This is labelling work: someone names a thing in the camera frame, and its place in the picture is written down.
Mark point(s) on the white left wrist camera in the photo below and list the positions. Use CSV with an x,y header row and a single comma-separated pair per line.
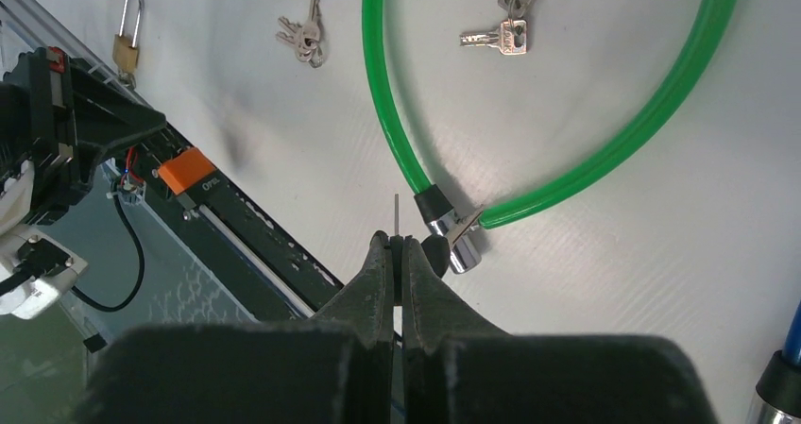
x,y
36,270

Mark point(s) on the brass padlock silver keys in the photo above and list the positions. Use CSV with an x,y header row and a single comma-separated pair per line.
x,y
304,39

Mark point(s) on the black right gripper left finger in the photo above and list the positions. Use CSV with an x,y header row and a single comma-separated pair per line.
x,y
334,367

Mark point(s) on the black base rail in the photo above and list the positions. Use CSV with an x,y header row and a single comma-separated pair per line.
x,y
258,263

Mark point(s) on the orange padlock black keys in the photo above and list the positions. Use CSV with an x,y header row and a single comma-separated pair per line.
x,y
407,246

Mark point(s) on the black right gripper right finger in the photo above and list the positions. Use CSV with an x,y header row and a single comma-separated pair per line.
x,y
461,368

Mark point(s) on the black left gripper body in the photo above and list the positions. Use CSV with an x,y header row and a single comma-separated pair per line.
x,y
39,124

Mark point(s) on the green cable lock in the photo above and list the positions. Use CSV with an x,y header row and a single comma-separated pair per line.
x,y
453,248

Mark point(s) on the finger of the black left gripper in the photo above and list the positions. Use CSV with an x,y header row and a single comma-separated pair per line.
x,y
106,122

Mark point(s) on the small brass padlock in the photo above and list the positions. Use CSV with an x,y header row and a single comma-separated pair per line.
x,y
126,46

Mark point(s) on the blue cable lock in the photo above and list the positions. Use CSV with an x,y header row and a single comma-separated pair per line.
x,y
777,393

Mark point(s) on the green lock silver keys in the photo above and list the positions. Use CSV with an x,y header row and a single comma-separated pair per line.
x,y
509,36

